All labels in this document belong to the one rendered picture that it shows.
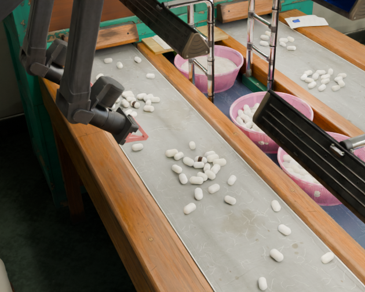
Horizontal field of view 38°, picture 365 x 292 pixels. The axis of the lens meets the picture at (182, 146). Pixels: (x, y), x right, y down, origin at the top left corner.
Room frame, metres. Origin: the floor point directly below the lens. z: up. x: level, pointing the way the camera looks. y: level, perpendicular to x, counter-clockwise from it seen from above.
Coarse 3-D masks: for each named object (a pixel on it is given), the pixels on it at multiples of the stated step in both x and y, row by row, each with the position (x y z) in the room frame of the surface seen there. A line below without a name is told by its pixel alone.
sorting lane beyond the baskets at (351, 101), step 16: (240, 32) 2.17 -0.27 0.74; (256, 32) 2.17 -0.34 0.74; (288, 32) 2.15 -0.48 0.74; (304, 48) 1.99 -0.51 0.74; (320, 48) 1.98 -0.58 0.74; (288, 64) 1.85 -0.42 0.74; (304, 64) 1.84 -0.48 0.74; (320, 64) 1.84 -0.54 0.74; (336, 64) 1.83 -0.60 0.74; (352, 64) 1.82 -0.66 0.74; (320, 80) 1.71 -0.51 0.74; (352, 80) 1.70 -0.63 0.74; (320, 96) 1.59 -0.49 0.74; (336, 96) 1.59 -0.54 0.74; (352, 96) 1.58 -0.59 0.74; (352, 112) 1.48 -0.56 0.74
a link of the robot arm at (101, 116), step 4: (96, 104) 1.15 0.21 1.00; (100, 104) 1.14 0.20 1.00; (96, 108) 1.14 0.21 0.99; (100, 108) 1.14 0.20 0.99; (104, 108) 1.15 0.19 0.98; (96, 112) 1.13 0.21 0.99; (100, 112) 1.14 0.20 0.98; (104, 112) 1.14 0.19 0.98; (96, 116) 1.13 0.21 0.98; (100, 116) 1.13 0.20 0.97; (104, 116) 1.14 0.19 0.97; (92, 120) 1.12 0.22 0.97; (96, 120) 1.13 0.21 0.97; (100, 120) 1.13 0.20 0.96; (104, 120) 1.13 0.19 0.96; (92, 124) 1.13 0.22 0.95; (96, 124) 1.13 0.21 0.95; (100, 124) 1.13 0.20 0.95
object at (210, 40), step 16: (176, 0) 1.53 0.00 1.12; (192, 0) 1.55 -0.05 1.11; (208, 0) 1.56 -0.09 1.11; (192, 16) 1.71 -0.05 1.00; (208, 16) 1.57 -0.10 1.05; (208, 32) 1.58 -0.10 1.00; (192, 64) 1.71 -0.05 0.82; (208, 64) 1.58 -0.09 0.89; (192, 80) 1.71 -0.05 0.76; (208, 80) 1.58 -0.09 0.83; (208, 96) 1.58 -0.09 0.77
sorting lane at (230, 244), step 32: (96, 64) 1.91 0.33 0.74; (128, 64) 1.90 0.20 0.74; (160, 96) 1.64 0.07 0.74; (160, 128) 1.43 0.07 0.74; (192, 128) 1.42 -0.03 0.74; (160, 160) 1.25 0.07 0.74; (160, 192) 1.11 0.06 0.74; (192, 192) 1.10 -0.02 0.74; (224, 192) 1.10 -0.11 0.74; (256, 192) 1.09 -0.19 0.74; (192, 224) 0.98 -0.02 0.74; (224, 224) 0.97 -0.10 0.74; (256, 224) 0.97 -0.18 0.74; (288, 224) 0.96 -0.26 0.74; (192, 256) 0.87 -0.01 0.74; (224, 256) 0.87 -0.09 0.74; (256, 256) 0.86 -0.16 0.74; (288, 256) 0.86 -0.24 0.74; (320, 256) 0.85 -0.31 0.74; (224, 288) 0.77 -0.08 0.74; (256, 288) 0.77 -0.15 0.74; (288, 288) 0.77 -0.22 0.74; (320, 288) 0.76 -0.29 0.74; (352, 288) 0.76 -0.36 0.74
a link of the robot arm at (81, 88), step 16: (80, 0) 1.07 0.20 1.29; (96, 0) 1.08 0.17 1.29; (80, 16) 1.07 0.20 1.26; (96, 16) 1.08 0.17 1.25; (80, 32) 1.07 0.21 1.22; (96, 32) 1.09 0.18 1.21; (80, 48) 1.07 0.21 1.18; (80, 64) 1.08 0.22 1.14; (64, 80) 1.09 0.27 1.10; (80, 80) 1.08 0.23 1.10; (64, 96) 1.09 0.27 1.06; (80, 96) 1.08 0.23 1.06; (64, 112) 1.08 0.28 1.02
